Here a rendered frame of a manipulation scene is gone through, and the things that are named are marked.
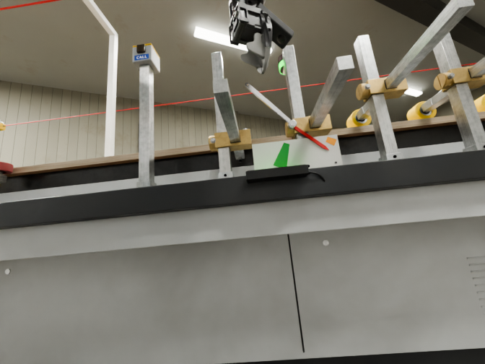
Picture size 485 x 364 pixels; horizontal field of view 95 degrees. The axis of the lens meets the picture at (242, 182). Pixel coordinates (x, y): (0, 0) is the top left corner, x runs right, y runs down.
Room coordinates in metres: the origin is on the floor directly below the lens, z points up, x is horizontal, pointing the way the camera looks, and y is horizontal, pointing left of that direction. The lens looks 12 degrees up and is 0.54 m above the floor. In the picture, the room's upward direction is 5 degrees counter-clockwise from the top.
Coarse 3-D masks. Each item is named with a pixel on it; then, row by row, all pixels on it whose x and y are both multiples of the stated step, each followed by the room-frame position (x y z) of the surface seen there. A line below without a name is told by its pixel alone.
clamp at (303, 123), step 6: (300, 120) 0.64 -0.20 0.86; (306, 120) 0.64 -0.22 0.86; (324, 120) 0.63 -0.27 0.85; (330, 120) 0.63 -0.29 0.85; (300, 126) 0.64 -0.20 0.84; (306, 126) 0.64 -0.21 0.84; (324, 126) 0.64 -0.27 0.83; (330, 126) 0.63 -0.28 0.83; (288, 132) 0.65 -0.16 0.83; (294, 132) 0.64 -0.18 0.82; (306, 132) 0.64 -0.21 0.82; (312, 132) 0.65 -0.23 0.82; (318, 132) 0.65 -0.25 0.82; (324, 132) 0.66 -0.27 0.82; (294, 138) 0.68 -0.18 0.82
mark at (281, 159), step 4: (284, 144) 0.64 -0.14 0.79; (288, 144) 0.64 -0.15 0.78; (284, 148) 0.64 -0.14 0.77; (288, 148) 0.64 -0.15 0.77; (280, 152) 0.64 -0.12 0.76; (284, 152) 0.64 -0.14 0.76; (288, 152) 0.64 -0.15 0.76; (280, 156) 0.64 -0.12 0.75; (284, 156) 0.64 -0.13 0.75; (276, 160) 0.64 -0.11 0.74; (280, 160) 0.64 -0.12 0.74; (284, 160) 0.64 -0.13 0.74; (276, 164) 0.64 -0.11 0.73; (280, 164) 0.64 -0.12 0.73; (284, 164) 0.64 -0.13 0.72
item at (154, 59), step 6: (150, 48) 0.66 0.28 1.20; (138, 54) 0.66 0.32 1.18; (150, 54) 0.66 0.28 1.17; (156, 54) 0.70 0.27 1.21; (138, 60) 0.66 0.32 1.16; (144, 60) 0.66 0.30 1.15; (150, 60) 0.66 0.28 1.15; (156, 60) 0.70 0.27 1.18; (138, 66) 0.68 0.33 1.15; (156, 66) 0.70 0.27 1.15; (156, 72) 0.72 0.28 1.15
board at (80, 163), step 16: (480, 112) 0.79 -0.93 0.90; (352, 128) 0.82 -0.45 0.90; (368, 128) 0.82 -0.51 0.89; (400, 128) 0.81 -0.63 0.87; (416, 128) 0.83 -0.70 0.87; (208, 144) 0.85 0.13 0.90; (80, 160) 0.89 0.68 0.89; (96, 160) 0.88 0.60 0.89; (112, 160) 0.88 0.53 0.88; (128, 160) 0.88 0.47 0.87
